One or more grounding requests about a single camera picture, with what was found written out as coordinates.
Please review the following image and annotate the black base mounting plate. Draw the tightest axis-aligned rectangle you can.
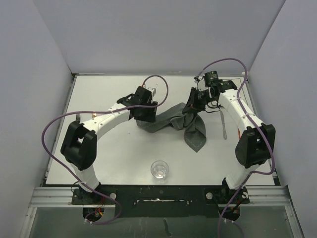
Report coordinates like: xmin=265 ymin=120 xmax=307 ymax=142
xmin=71 ymin=184 xmax=250 ymax=222

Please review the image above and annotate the white rectangular plate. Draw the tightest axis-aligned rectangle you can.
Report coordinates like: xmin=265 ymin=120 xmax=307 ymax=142
xmin=232 ymin=77 xmax=246 ymax=100

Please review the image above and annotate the grey cloth placemat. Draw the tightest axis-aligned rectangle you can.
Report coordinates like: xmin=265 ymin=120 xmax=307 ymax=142
xmin=136 ymin=102 xmax=207 ymax=153

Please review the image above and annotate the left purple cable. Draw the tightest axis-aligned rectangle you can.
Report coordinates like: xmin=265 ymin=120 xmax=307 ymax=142
xmin=41 ymin=74 xmax=169 ymax=226

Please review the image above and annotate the aluminium frame rail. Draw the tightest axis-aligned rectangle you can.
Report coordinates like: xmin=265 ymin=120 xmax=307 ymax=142
xmin=29 ymin=185 xmax=290 ymax=207

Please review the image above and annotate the black metal fork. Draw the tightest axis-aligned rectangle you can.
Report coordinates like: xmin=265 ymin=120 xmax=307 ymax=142
xmin=75 ymin=114 xmax=81 ymax=122

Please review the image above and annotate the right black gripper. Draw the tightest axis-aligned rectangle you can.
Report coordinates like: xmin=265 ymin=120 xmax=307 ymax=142
xmin=183 ymin=87 xmax=215 ymax=115

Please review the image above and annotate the clear drinking glass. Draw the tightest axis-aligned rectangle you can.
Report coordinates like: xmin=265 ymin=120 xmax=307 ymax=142
xmin=151 ymin=160 xmax=169 ymax=181

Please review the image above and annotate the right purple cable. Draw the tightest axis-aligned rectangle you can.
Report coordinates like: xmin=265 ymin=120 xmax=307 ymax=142
xmin=197 ymin=58 xmax=276 ymax=238

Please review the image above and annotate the purple cable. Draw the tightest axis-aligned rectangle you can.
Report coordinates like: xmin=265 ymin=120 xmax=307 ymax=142
xmin=197 ymin=58 xmax=276 ymax=238
xmin=41 ymin=74 xmax=169 ymax=226

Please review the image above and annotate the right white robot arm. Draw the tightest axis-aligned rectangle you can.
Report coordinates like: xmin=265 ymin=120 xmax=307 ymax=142
xmin=182 ymin=80 xmax=276 ymax=203

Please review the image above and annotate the silver table knife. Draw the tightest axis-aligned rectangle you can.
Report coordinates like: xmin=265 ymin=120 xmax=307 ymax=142
xmin=220 ymin=110 xmax=227 ymax=140

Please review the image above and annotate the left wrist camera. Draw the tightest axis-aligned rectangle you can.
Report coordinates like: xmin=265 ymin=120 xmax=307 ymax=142
xmin=144 ymin=85 xmax=157 ymax=97

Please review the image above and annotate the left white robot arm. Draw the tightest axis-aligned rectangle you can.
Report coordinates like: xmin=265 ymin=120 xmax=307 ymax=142
xmin=60 ymin=86 xmax=158 ymax=204

